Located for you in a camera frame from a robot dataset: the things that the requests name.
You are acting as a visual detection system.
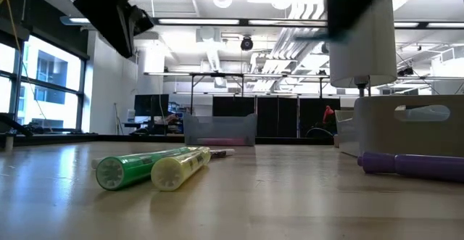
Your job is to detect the white plastic bin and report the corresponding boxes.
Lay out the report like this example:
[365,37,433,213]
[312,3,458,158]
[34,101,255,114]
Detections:
[335,94,464,158]

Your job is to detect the green highlighter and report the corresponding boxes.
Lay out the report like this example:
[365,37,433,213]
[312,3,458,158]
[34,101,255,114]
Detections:
[95,146,191,192]

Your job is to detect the yellow highlighter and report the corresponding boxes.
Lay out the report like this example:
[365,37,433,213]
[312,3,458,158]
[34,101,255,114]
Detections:
[150,146,212,193]

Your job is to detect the white shade table lamp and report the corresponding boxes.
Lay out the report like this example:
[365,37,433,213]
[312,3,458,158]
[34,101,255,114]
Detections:
[328,0,399,99]

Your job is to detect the long ceiling light strip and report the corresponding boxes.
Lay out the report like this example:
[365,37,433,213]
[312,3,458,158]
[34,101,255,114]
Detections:
[248,19,327,27]
[60,15,91,26]
[158,18,240,25]

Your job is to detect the white ceiling ducts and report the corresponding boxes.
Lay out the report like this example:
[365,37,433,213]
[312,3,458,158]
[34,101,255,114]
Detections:
[253,0,329,92]

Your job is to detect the black computer monitor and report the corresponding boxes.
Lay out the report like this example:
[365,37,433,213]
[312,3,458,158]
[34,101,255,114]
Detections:
[133,94,170,117]

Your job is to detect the person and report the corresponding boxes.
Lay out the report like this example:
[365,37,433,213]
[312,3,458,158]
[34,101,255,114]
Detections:
[321,104,341,136]

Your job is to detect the cluttered office desk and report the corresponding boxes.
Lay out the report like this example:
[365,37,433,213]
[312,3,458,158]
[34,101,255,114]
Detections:
[123,106,186,136]

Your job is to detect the large glass window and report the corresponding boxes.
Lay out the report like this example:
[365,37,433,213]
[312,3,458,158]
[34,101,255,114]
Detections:
[0,33,86,132]

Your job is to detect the grey translucent plastic bin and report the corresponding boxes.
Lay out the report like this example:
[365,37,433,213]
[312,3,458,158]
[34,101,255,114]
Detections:
[183,112,258,147]

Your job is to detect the plum and white marker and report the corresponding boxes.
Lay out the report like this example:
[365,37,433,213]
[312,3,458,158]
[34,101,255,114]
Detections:
[209,148,236,159]

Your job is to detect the purple highlighter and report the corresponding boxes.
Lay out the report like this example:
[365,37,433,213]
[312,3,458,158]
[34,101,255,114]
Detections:
[357,150,464,183]

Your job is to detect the black metal gantry frame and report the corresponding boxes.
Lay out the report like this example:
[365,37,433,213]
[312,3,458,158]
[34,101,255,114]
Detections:
[144,71,330,99]

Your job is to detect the yellow cable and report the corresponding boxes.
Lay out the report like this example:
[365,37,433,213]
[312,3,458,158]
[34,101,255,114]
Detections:
[0,0,23,54]

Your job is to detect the black aluminium table frame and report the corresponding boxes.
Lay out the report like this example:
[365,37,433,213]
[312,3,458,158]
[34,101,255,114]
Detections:
[14,133,184,143]

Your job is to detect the black partition wall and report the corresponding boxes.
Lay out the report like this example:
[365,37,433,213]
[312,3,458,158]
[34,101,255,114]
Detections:
[212,95,341,138]

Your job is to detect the black frame strut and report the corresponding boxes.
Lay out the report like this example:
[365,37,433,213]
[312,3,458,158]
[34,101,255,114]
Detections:
[0,112,33,138]

